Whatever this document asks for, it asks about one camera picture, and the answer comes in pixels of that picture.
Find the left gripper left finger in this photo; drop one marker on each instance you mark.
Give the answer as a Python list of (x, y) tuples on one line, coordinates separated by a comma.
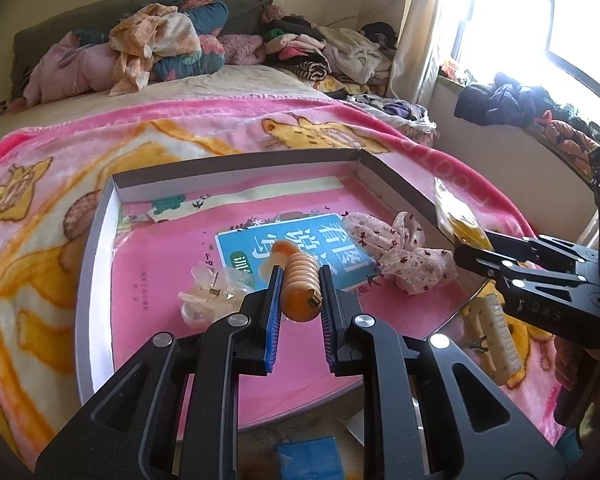
[(170, 411)]

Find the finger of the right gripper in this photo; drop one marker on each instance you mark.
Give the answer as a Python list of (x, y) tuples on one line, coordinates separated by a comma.
[(529, 284), (547, 252)]

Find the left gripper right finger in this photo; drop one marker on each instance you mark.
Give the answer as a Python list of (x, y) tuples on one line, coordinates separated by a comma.
[(429, 411)]

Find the cream white hair comb clip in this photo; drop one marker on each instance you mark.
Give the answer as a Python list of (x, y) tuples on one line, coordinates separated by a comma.
[(487, 334)]

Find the yellow item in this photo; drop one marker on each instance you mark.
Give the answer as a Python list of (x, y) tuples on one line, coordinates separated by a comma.
[(456, 220)]

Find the floral fabric scrunchie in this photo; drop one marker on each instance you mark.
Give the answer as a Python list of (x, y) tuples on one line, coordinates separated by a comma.
[(401, 252)]

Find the clear plastic hair claw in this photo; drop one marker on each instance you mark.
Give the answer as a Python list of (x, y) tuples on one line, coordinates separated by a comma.
[(215, 293)]

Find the small blue box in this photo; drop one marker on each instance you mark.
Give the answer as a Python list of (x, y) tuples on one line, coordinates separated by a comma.
[(316, 459)]

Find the orange patterned cloth on sill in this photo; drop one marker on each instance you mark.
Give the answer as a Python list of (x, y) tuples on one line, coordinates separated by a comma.
[(574, 139)]

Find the shallow cardboard box tray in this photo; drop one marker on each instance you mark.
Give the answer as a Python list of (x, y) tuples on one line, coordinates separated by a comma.
[(390, 180)]

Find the dark clothes on windowsill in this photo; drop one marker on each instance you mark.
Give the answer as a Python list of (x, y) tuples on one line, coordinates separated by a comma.
[(505, 102)]

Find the floral laundry basket with clothes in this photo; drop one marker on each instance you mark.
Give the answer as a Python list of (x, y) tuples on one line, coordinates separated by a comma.
[(412, 120)]

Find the pink cartoon fleece blanket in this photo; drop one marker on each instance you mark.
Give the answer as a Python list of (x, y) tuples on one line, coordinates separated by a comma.
[(51, 182)]

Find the pile of clothes on bed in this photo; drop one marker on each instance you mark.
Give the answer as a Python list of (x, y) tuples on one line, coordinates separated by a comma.
[(333, 60)]

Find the cream curtain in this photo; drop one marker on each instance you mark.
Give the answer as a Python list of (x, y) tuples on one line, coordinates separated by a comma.
[(414, 66)]

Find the beige bed sheet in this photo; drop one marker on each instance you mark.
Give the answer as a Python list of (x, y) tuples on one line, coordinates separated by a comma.
[(230, 80)]

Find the pink pillow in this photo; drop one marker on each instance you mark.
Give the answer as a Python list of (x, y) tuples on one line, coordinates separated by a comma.
[(68, 69)]

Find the orange floral cloth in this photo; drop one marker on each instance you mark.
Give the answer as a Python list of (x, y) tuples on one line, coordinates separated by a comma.
[(150, 34)]

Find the dark floral quilt bundle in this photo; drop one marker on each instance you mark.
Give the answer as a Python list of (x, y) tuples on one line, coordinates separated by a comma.
[(208, 18)]

